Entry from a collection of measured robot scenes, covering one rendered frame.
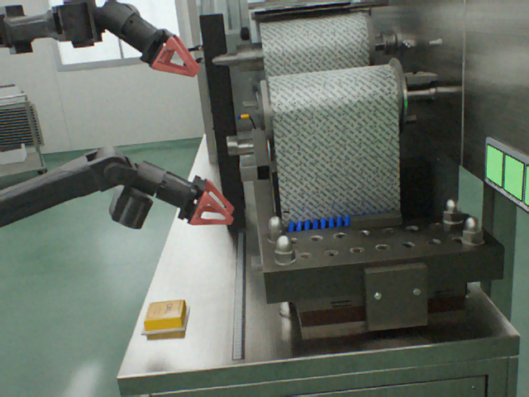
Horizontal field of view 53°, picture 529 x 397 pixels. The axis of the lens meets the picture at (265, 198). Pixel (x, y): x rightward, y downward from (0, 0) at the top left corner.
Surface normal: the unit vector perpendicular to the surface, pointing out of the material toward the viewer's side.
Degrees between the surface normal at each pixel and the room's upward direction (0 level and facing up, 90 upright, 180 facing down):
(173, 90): 90
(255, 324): 0
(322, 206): 90
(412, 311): 90
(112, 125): 90
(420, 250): 0
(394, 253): 0
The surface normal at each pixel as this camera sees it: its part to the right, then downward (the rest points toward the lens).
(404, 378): 0.04, 0.33
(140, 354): -0.10, -0.94
